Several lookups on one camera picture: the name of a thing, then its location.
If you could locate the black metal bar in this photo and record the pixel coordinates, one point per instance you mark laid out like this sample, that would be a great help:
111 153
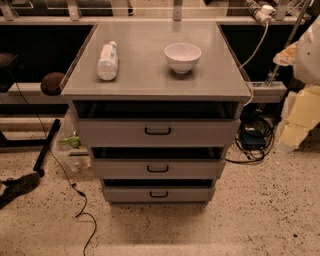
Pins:
45 148

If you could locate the grey drawer cabinet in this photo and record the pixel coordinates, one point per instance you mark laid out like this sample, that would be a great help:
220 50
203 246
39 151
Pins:
147 88

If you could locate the brown round ball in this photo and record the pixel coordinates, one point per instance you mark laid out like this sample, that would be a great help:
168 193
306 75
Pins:
50 84

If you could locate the black cloth on floor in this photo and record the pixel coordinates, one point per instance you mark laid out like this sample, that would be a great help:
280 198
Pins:
17 187

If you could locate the silver metal pole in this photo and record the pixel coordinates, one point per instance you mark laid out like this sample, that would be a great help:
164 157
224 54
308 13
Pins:
297 9

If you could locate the clear plastic bag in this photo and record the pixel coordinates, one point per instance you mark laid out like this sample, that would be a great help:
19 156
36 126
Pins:
68 147

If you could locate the blue electronic box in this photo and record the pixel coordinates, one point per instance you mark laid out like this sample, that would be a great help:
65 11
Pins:
252 140

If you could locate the white power strip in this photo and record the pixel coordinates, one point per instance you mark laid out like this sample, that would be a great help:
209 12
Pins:
262 14

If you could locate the white plastic bottle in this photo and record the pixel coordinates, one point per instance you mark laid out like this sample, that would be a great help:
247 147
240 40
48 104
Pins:
107 66

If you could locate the grey bottom drawer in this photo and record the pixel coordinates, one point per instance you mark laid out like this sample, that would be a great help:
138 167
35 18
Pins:
157 194

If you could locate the grey top drawer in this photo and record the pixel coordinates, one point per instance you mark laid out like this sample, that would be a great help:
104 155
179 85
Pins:
156 133

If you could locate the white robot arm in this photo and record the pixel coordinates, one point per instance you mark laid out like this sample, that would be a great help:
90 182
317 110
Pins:
304 56

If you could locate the white ceramic bowl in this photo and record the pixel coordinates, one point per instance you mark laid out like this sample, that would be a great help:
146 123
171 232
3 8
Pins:
182 57

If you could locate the grey middle drawer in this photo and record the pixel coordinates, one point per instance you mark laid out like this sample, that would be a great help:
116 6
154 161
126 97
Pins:
148 169

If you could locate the grey drawer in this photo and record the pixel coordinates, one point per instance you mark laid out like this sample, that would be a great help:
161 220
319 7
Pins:
156 133
148 169
157 194

